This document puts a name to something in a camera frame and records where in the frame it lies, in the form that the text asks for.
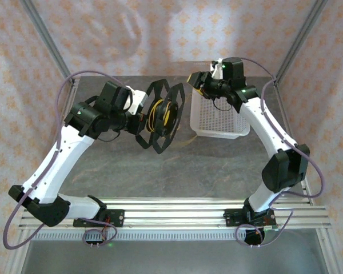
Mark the thin yellow cable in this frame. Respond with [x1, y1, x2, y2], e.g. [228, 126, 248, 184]
[147, 98, 200, 149]

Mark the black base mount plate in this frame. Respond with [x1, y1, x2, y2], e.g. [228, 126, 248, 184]
[224, 208, 277, 229]
[73, 209, 125, 228]

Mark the white perforated plastic basket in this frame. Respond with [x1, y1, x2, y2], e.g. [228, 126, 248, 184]
[189, 82, 251, 140]

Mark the black cable spool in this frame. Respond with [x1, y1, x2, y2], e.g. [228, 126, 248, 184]
[135, 79, 186, 155]

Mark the right gripper thin black wire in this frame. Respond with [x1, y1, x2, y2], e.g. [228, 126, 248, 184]
[213, 96, 234, 112]

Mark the left gripper thin black wire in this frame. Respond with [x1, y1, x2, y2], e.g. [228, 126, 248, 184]
[97, 130, 121, 143]

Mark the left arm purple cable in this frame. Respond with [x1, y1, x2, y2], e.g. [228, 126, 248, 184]
[2, 70, 129, 250]

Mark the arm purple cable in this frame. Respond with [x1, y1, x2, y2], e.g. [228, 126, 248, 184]
[234, 58, 324, 248]
[2, 70, 129, 250]

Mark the gripper thin black wire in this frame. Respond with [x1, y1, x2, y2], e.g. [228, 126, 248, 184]
[97, 130, 121, 143]
[213, 96, 234, 112]

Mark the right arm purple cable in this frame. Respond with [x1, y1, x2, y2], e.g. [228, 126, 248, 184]
[234, 58, 324, 248]

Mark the aluminium frame post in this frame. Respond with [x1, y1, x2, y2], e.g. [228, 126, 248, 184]
[19, 0, 75, 83]
[273, 0, 330, 84]

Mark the aluminium rail base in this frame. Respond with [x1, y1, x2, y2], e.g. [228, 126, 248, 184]
[17, 196, 332, 231]

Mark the grey metal sheet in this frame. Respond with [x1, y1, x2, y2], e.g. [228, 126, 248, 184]
[21, 239, 328, 274]

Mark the grey slotted cable duct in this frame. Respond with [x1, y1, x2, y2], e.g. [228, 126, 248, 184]
[34, 231, 238, 241]

